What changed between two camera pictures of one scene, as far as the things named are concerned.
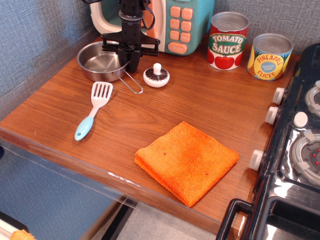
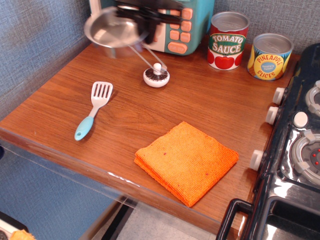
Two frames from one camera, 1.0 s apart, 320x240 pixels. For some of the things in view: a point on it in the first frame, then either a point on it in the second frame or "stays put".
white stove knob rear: (278, 95) stays put
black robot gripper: (131, 38) → (146, 12)
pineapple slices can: (270, 56) stays put
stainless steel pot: (102, 65) → (117, 37)
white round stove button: (300, 119) stays put
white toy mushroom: (156, 77) stays put
